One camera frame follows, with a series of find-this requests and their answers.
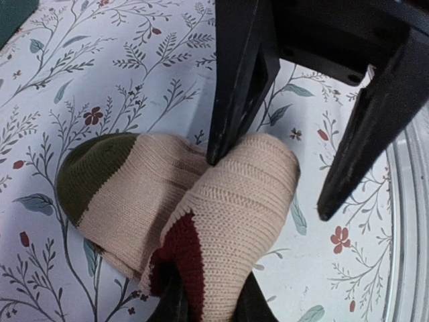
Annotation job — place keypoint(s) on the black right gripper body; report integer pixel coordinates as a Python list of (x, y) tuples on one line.
[(341, 39)]

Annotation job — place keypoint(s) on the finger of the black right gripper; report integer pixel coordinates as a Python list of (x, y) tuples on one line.
[(247, 65), (382, 110)]

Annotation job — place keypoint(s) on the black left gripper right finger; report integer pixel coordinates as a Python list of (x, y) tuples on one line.
[(252, 305)]

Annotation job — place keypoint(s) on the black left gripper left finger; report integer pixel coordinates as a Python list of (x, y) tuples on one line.
[(173, 305)]

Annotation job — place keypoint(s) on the beige striped sock pair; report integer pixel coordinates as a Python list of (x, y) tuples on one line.
[(153, 208)]

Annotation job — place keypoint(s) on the green divided organizer tray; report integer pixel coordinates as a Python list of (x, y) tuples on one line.
[(13, 14)]

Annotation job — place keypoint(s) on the aluminium front rail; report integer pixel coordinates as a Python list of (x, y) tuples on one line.
[(407, 291)]

